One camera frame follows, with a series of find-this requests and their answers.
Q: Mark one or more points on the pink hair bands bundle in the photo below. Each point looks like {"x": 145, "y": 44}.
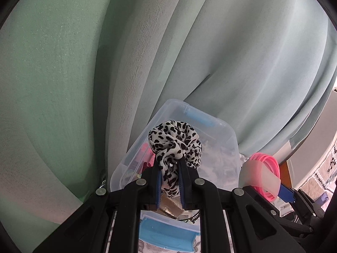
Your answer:
{"x": 260, "y": 171}

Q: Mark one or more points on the grey padded headboard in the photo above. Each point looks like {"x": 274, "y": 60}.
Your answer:
{"x": 310, "y": 150}

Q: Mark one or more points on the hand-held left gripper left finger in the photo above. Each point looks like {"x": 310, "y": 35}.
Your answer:
{"x": 158, "y": 187}

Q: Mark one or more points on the black white leopard scrunchie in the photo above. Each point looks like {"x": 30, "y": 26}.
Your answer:
{"x": 171, "y": 142}

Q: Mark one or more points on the quilted lace-trimmed cover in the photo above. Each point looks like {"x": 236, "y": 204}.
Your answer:
{"x": 323, "y": 174}

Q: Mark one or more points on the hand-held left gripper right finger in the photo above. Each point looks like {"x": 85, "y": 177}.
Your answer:
{"x": 182, "y": 187}

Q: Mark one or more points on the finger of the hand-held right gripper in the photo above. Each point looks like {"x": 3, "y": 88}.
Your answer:
{"x": 260, "y": 201}
{"x": 287, "y": 193}

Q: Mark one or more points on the black beaded headband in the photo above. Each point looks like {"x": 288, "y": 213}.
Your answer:
{"x": 193, "y": 214}

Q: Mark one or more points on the clear plastic container blue latches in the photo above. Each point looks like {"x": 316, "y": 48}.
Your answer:
{"x": 216, "y": 131}

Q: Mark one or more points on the floral grey white blanket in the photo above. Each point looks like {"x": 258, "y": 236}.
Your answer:
{"x": 242, "y": 160}

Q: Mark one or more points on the brown square box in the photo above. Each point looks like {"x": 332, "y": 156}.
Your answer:
{"x": 171, "y": 203}

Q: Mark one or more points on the pink hair roller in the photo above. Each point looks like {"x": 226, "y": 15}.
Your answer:
{"x": 147, "y": 151}

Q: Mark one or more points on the pale green curtain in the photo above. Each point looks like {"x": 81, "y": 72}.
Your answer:
{"x": 79, "y": 84}

